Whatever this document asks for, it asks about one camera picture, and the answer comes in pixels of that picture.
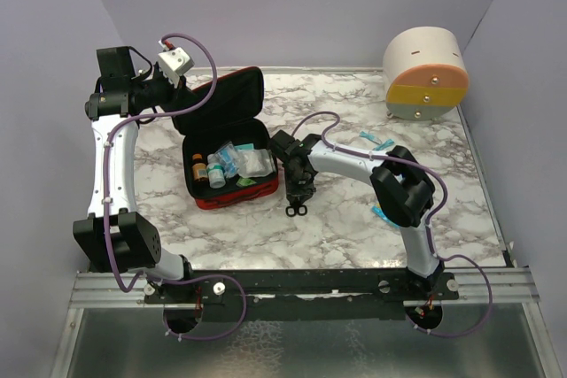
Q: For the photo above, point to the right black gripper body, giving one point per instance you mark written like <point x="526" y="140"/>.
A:
<point x="299" y="188"/>

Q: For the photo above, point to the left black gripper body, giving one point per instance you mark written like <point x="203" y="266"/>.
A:
<point x="157" y="90"/>

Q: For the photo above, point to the white gauze clear bag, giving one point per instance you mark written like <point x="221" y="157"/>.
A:
<point x="255" y="163"/>

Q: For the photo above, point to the small teal clear pouch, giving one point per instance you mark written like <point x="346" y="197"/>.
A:
<point x="245" y="146"/>

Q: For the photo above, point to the black handled scissors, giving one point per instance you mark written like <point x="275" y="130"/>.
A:
<point x="296" y="210"/>

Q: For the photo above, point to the small green box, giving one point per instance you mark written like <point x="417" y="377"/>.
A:
<point x="243" y="182"/>

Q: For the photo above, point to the blue packets clear bag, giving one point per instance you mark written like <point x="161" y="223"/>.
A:
<point x="229" y="159"/>

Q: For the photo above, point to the red black medicine case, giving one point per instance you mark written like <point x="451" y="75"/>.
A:
<point x="230" y="115"/>

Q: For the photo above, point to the clear bottle green label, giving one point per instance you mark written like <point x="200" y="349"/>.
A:
<point x="216" y="176"/>

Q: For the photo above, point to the white bottle blue label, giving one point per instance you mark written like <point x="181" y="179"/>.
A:
<point x="212" y="159"/>

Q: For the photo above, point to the brown bottle orange cap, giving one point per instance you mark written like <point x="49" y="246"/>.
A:
<point x="198" y="168"/>

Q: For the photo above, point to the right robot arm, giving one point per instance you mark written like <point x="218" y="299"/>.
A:
<point x="403" y="189"/>

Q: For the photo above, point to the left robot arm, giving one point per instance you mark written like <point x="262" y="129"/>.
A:
<point x="114" y="235"/>

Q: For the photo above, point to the teal wrapped swab pieces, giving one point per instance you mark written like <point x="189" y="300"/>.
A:
<point x="379" y="144"/>

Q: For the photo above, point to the blue yellow plaster pack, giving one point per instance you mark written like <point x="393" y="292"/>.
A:
<point x="377" y="210"/>

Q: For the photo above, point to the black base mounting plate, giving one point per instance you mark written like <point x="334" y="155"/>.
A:
<point x="301" y="294"/>

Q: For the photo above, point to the round pastel drawer cabinet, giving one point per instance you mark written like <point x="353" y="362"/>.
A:
<point x="424" y="74"/>

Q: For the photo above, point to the aluminium frame rail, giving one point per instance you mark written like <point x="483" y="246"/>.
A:
<point x="506" y="285"/>

